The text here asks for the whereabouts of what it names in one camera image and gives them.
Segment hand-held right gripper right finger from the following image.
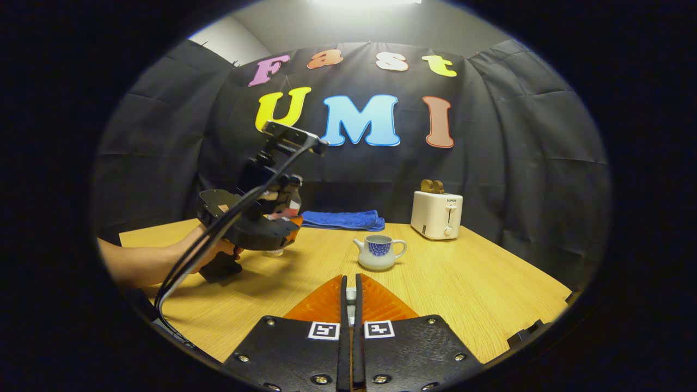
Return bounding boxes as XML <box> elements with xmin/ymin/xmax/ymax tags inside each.
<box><xmin>354</xmin><ymin>273</ymin><xmax>484</xmax><ymax>392</ymax></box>

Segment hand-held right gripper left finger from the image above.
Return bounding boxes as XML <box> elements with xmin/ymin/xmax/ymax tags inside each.
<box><xmin>223</xmin><ymin>274</ymin><xmax>350</xmax><ymax>392</ymax></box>

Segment blue towel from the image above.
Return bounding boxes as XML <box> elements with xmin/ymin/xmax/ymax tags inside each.
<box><xmin>301</xmin><ymin>210</ymin><xmax>386</xmax><ymax>232</ymax></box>

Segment white toaster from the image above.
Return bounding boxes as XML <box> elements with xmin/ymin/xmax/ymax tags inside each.
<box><xmin>410</xmin><ymin>191</ymin><xmax>464</xmax><ymax>241</ymax></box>

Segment black backdrop cloth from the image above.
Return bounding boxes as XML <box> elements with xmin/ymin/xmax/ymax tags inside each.
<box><xmin>93</xmin><ymin>39</ymin><xmax>610</xmax><ymax>289</ymax></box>

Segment large ceiling light panel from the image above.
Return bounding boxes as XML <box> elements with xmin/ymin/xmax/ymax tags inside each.
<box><xmin>308</xmin><ymin>0</ymin><xmax>424</xmax><ymax>7</ymax></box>

